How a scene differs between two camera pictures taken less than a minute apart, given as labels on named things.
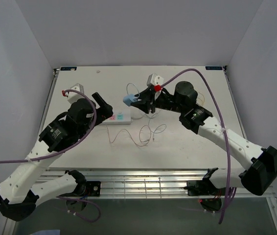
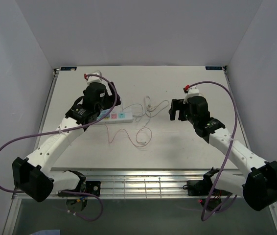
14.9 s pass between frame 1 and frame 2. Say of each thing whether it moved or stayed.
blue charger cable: moved
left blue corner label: stayed
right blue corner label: stayed
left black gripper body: moved
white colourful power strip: stayed
